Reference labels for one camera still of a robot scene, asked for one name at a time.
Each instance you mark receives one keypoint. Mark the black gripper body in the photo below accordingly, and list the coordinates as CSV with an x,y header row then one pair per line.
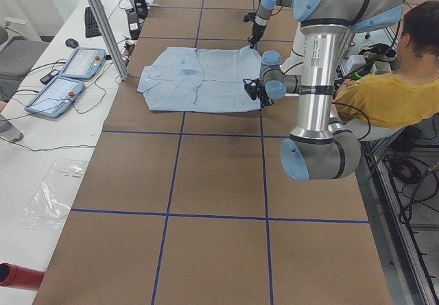
x,y
256,31
263,96

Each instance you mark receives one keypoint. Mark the black computer mouse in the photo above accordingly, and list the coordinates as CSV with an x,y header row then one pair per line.
x,y
71,43

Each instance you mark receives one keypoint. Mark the red cylinder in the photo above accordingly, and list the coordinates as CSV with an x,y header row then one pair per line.
x,y
18,277

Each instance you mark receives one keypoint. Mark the blue teach pendant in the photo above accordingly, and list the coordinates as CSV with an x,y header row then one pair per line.
x,y
83,63
54,99

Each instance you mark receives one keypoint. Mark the green handled tool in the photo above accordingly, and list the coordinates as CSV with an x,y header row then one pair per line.
x,y
355,76

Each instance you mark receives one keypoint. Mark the grey office chair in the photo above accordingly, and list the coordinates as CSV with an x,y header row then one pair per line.
x,y
17,58

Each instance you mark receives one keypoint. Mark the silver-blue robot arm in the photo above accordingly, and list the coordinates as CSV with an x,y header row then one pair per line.
x,y
319,147
260,18

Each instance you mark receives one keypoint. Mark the person in yellow shirt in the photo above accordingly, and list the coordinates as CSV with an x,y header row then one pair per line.
x,y
408,95

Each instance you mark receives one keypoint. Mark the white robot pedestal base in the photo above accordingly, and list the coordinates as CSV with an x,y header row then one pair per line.
x,y
293,64

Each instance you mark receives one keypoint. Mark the aluminium frame post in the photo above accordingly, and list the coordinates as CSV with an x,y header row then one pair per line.
x,y
108,36

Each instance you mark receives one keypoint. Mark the far blue teach pendant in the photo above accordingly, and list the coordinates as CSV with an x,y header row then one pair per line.
x,y
83,63

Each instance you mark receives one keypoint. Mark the white stool seat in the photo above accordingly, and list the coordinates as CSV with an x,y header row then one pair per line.
x,y
363,132

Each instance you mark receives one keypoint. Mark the black smartphone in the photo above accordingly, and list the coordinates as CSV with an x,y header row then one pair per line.
x,y
47,78

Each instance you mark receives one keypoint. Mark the clear plastic bag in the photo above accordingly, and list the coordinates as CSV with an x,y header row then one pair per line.
x,y
50,205

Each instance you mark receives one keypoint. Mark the light blue button-up shirt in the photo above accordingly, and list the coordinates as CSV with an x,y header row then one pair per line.
x,y
200,80

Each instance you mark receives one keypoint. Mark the black keyboard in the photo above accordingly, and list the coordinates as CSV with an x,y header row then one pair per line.
x,y
90,23

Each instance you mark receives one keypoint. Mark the near blue teach pendant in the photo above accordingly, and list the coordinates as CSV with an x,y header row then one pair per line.
x,y
54,99

